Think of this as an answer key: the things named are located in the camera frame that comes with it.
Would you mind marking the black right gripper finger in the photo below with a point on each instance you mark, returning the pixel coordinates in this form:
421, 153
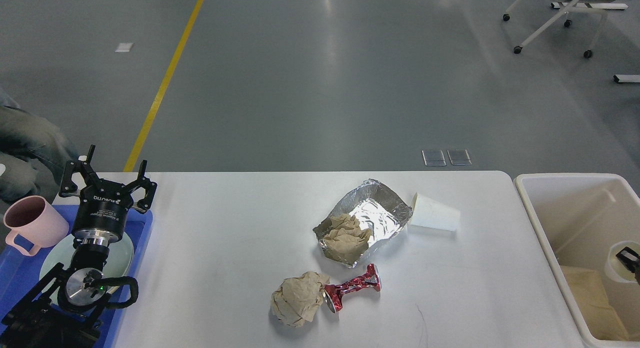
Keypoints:
631, 261

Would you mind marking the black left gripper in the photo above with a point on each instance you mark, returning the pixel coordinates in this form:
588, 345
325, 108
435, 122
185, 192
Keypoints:
102, 213

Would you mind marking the white paper cup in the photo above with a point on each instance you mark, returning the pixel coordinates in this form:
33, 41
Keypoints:
614, 269
430, 213

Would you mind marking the light green plate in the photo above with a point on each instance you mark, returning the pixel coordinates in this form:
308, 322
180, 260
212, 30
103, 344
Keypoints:
117, 265

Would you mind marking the brown paper bag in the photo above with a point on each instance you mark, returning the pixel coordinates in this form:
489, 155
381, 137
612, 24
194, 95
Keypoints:
590, 296

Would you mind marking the aluminium foil tray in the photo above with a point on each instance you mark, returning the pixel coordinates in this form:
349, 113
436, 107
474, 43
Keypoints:
377, 207

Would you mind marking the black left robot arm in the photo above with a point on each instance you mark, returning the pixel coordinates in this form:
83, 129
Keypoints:
63, 309

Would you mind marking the white plastic bin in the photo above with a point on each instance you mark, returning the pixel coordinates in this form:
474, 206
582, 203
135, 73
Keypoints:
577, 218

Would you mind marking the pink mug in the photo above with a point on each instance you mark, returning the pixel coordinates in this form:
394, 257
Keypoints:
35, 219

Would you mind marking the person in jeans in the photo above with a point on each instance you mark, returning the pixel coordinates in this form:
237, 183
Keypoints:
34, 153

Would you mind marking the white bar on floor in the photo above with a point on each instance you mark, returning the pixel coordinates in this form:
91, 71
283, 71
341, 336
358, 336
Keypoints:
626, 78

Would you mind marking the right floor socket plate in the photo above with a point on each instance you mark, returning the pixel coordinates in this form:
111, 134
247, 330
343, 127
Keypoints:
459, 157

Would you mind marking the floor socket plate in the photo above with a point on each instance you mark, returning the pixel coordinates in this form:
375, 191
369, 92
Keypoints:
434, 158
459, 157

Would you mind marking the crumpled brown paper ball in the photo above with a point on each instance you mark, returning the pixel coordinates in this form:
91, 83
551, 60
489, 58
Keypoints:
298, 299

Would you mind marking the left floor socket plate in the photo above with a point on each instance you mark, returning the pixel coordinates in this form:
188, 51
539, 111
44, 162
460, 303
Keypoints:
434, 158

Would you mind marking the crumpled brown paper in foil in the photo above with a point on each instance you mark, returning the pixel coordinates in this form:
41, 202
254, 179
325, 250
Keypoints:
346, 241

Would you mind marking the crushed red can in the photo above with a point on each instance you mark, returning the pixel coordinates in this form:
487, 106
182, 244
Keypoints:
333, 294

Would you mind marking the white rolling chair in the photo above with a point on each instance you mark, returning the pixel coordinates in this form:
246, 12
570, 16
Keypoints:
563, 8

